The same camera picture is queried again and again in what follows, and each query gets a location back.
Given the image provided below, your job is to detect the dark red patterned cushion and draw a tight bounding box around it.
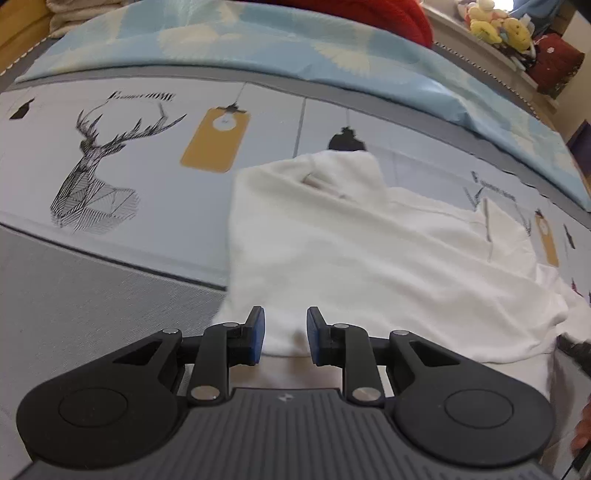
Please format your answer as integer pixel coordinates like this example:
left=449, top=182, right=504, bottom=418
left=526, top=32, right=586, bottom=99

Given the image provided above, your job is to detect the white long-sleeve garment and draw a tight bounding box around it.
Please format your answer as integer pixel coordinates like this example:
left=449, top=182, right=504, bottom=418
left=213, top=150, right=591, bottom=366

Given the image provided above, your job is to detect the person's right hand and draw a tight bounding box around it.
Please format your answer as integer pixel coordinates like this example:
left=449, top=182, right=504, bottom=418
left=571, top=405, right=591, bottom=459

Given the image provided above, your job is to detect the white windowsill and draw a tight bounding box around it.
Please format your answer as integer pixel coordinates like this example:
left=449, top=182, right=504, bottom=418
left=422, top=4, right=560, bottom=110

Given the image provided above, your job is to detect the red folded quilt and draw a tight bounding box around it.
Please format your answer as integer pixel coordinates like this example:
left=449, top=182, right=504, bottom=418
left=272, top=0, right=435, bottom=48

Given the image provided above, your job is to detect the deer printed grey bed sheet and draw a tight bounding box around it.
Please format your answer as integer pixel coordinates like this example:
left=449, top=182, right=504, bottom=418
left=0, top=39, right=591, bottom=480

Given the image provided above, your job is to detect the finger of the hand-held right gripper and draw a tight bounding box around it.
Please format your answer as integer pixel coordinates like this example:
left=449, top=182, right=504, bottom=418
left=556, top=333, right=591, bottom=371

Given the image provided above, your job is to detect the cream folded fleece blanket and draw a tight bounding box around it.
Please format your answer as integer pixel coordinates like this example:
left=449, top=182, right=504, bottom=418
left=46, top=0, right=123, bottom=38

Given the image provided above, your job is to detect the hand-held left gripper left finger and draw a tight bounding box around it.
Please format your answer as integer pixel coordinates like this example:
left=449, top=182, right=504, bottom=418
left=112, top=305, right=267, bottom=408

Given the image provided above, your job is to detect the blue curtain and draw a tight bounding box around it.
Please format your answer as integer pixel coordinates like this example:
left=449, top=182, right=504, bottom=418
left=510, top=0, right=578, bottom=35

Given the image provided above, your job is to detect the light blue patterned quilt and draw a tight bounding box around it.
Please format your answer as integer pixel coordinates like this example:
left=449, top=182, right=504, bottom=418
left=16, top=0, right=591, bottom=209

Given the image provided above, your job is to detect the yellow round plush toy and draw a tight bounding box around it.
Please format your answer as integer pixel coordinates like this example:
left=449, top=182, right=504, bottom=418
left=501, top=17, right=533, bottom=50

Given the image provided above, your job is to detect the wooden bed frame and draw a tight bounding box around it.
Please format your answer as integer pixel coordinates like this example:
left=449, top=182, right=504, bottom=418
left=0, top=0, right=52, bottom=75

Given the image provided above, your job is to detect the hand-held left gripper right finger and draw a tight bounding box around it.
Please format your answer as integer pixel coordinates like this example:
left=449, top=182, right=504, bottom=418
left=307, top=305, right=463, bottom=408

